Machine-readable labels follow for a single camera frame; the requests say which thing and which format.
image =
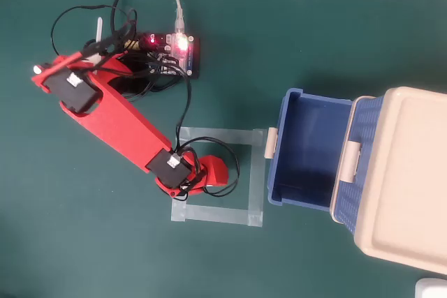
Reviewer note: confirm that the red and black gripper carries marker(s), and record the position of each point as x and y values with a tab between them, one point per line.
195	186

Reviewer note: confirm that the red robot arm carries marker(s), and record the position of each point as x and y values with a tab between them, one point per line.
118	120

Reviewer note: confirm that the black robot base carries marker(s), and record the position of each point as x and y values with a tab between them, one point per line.
139	83

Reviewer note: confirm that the black electronics control board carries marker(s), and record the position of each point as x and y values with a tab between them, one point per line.
197	53

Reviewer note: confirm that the white plastic object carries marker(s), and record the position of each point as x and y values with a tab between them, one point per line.
433	289

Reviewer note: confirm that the beige plastic drawer cabinet frame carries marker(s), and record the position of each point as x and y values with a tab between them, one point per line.
408	172

